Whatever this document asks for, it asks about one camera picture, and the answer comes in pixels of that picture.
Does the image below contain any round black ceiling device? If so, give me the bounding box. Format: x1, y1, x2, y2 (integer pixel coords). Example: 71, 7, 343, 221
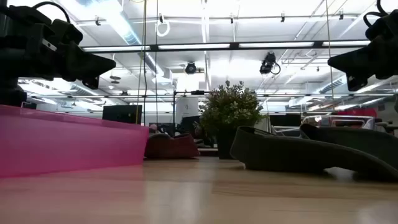
185, 61, 198, 75

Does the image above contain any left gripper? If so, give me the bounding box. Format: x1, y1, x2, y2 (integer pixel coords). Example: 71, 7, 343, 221
29, 24, 117, 91

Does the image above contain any silver ventilation duct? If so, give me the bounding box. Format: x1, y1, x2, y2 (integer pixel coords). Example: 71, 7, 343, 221
76, 0, 174, 85
318, 76, 348, 95

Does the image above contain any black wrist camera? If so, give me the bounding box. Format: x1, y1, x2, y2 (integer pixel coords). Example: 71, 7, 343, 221
51, 18, 84, 46
364, 17, 393, 41

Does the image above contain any white cable loop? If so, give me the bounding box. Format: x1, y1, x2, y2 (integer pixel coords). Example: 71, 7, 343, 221
155, 14, 171, 38

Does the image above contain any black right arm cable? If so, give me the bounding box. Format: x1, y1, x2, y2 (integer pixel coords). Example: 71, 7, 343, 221
363, 0, 389, 28

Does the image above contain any black hanging cord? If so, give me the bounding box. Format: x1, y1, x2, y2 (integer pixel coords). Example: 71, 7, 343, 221
154, 0, 159, 125

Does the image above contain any red storage cabinet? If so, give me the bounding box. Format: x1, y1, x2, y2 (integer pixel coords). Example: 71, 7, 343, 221
337, 108, 377, 118

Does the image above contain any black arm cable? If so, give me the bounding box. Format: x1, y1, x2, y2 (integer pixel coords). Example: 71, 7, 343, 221
363, 0, 389, 28
32, 1, 72, 24

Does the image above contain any black frame beam with lights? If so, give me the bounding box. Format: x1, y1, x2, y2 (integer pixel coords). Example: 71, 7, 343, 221
82, 39, 371, 52

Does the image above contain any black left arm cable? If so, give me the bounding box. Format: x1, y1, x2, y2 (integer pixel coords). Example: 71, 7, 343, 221
32, 1, 72, 24

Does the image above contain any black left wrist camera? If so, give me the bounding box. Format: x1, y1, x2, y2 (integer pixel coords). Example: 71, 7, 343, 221
51, 18, 84, 46

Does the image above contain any clear plastic bin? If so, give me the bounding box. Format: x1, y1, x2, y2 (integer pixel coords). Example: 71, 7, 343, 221
300, 114, 376, 131

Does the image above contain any black ceiling camera with cable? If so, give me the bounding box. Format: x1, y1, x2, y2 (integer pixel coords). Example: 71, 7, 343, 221
259, 52, 282, 75

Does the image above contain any green plant in black pot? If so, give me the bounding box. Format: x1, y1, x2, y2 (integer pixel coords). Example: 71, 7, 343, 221
193, 80, 268, 160

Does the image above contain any pink translucent plastic bin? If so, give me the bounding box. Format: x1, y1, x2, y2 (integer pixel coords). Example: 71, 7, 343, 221
0, 104, 150, 179

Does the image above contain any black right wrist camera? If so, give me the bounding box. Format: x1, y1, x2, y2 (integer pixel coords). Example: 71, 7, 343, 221
364, 17, 393, 41

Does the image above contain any thin hanging wire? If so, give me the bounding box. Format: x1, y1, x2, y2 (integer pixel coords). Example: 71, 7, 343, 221
325, 0, 336, 110

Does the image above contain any black monitor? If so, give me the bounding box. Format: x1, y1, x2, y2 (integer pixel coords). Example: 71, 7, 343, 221
102, 105, 143, 125

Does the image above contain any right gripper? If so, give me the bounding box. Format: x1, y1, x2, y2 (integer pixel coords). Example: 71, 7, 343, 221
327, 30, 398, 92

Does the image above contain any maroon cap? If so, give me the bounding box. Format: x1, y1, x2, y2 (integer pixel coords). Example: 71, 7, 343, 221
144, 133, 200, 160

